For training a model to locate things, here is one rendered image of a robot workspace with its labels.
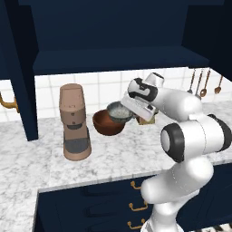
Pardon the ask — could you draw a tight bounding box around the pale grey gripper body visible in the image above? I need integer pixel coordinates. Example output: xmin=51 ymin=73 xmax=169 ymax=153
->
xmin=120 ymin=93 xmax=157 ymax=122

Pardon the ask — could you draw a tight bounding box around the hanging dark metal utensil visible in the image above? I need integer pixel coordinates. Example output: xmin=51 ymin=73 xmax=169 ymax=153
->
xmin=194 ymin=69 xmax=205 ymax=100
xmin=187 ymin=68 xmax=197 ymax=94

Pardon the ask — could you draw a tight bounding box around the navy open wall cabinet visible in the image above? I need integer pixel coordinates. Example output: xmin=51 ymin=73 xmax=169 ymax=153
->
xmin=17 ymin=0 xmax=211 ymax=76

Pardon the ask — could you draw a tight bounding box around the brass drawer handle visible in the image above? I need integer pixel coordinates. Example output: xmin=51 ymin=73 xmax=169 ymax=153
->
xmin=126 ymin=218 xmax=147 ymax=231
xmin=130 ymin=179 xmax=143 ymax=191
xmin=128 ymin=200 xmax=150 ymax=212

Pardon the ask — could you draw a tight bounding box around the brown bowl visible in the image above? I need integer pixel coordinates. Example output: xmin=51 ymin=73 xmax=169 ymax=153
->
xmin=92 ymin=109 xmax=127 ymax=137

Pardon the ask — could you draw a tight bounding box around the navy base cabinet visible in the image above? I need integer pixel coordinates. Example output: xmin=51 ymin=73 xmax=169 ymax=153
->
xmin=33 ymin=162 xmax=232 ymax=232

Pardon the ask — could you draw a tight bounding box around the navy cabinet door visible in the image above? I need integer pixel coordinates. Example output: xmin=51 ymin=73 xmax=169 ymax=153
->
xmin=0 ymin=0 xmax=40 ymax=142
xmin=180 ymin=0 xmax=232 ymax=83

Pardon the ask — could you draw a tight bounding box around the tan coffee machine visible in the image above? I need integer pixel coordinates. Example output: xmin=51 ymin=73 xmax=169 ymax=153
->
xmin=58 ymin=82 xmax=92 ymax=162

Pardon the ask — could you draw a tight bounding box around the tan wooden block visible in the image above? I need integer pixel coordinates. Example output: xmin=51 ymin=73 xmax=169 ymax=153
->
xmin=136 ymin=110 xmax=159 ymax=126

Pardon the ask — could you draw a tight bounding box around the hanging small copper spoon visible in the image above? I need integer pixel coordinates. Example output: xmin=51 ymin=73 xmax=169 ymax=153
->
xmin=214 ymin=74 xmax=225 ymax=95

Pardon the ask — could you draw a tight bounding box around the grey speckled bowl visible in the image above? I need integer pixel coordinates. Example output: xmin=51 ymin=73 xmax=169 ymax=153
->
xmin=106 ymin=101 xmax=134 ymax=124

